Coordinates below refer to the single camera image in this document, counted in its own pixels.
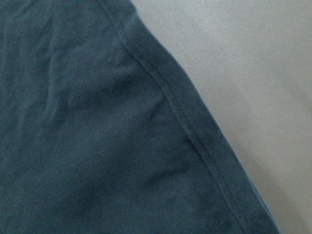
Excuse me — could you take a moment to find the black t-shirt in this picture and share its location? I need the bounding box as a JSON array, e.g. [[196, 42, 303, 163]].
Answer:
[[0, 0, 280, 234]]

